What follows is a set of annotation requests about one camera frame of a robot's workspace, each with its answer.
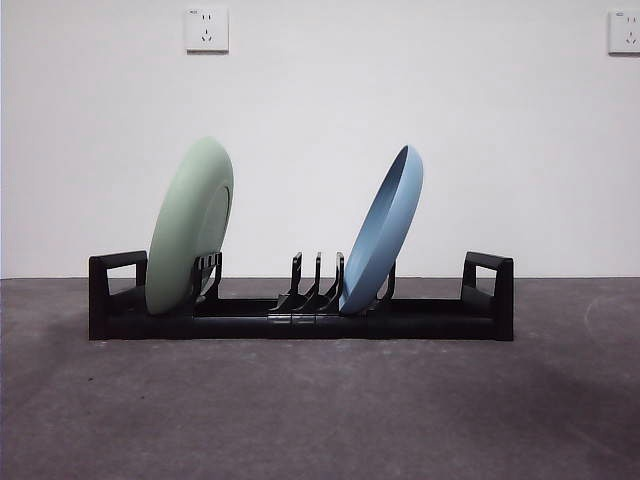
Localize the pale green round plate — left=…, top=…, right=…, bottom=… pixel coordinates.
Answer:
left=144, top=135, right=236, bottom=317

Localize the black plate rack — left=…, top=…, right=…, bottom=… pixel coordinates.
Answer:
left=88, top=249, right=516, bottom=343

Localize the blue round plate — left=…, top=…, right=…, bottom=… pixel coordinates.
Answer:
left=338, top=144, right=426, bottom=316

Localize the white wall socket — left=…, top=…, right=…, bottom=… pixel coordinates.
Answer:
left=607, top=9, right=640, bottom=56
left=185, top=5, right=231, bottom=54

